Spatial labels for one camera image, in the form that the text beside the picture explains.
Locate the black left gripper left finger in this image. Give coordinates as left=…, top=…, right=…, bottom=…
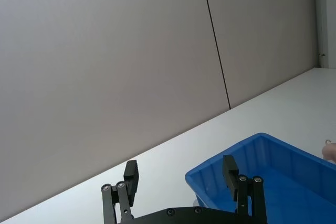
left=101, top=159, right=140, bottom=224

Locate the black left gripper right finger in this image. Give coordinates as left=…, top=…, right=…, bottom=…
left=222, top=155, right=268, bottom=224

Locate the blue plastic bin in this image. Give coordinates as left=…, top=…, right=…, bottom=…
left=185, top=132, right=336, bottom=224

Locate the pink cup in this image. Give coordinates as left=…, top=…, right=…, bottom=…
left=322, top=140, right=336, bottom=162

